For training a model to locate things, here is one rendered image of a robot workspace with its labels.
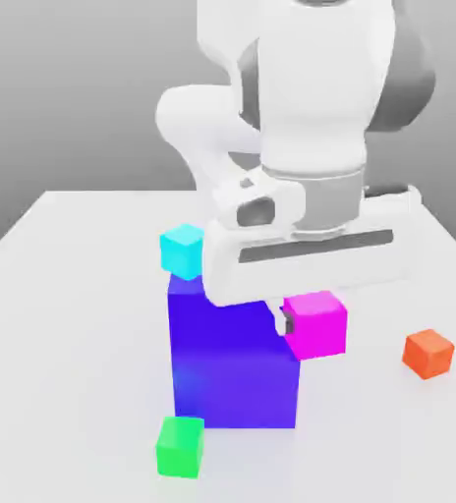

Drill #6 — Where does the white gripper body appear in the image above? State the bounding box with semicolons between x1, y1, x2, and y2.
201;185;425;308

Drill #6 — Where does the small orange cube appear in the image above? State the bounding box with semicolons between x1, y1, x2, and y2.
401;328;456;381

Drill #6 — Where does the small cyan cube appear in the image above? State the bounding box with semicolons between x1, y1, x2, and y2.
158;223;205;282

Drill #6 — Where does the small magenta cube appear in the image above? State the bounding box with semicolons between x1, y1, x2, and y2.
282;289;349;362

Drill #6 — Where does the large blue box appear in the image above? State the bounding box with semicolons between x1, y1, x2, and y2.
166;272;302;430

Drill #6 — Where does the small green cube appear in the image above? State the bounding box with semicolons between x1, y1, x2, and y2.
155;415;206;480

